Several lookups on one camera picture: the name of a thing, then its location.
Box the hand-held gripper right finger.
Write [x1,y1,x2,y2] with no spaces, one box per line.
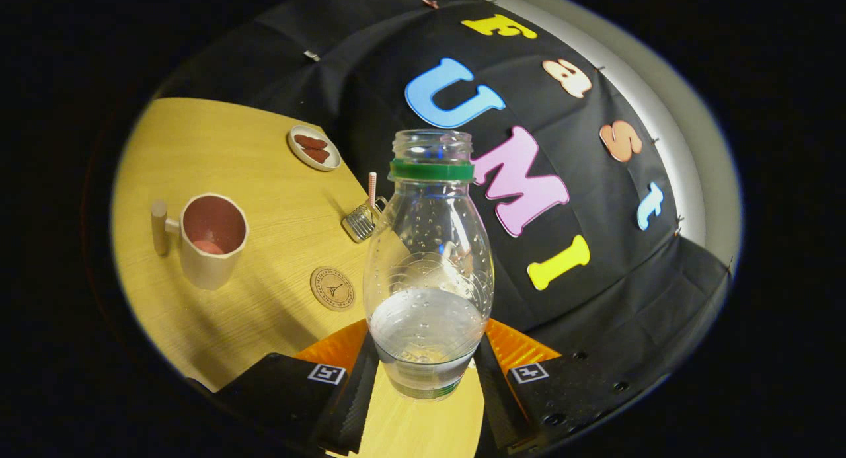
[473,318,668,457]

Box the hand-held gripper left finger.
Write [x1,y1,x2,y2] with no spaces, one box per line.
[198,319,383,457]

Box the clear plastic juice bottle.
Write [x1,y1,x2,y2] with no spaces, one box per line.
[363,129,495,401]

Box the round cork coaster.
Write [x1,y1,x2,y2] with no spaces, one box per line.
[310,266,356,312]

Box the cream cup with handle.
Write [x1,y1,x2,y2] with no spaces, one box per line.
[151,192,249,291]

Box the black backdrop cloth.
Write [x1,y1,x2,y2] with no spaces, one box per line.
[155,0,734,393]

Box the ribbed glass holder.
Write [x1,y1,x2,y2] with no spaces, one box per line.
[342,197,389,243]

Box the wooden table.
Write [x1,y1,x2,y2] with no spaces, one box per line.
[111,98,486,458]

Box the small round plate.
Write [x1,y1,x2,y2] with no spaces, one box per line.
[288,125,342,172]

